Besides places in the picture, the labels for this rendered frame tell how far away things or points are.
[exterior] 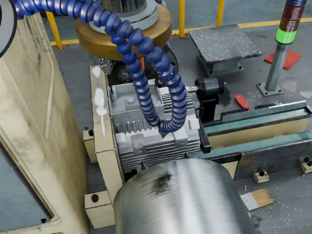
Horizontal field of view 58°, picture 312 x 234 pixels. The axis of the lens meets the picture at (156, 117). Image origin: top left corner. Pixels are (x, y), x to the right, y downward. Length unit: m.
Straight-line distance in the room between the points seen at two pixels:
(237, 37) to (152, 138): 0.80
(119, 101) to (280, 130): 0.56
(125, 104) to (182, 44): 0.88
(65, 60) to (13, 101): 1.06
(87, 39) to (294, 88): 0.98
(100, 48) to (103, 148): 0.19
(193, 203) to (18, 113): 0.30
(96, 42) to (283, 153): 0.63
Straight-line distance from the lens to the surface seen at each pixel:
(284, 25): 1.09
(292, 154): 0.93
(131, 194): 0.51
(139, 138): 0.66
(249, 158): 0.85
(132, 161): 0.69
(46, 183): 0.58
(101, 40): 0.49
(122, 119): 0.64
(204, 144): 0.70
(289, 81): 1.34
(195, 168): 0.50
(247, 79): 1.30
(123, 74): 0.85
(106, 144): 0.57
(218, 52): 1.23
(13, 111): 0.45
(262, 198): 0.91
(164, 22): 0.53
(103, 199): 0.76
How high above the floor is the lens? 1.57
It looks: 45 degrees down
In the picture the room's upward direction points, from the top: 4 degrees counter-clockwise
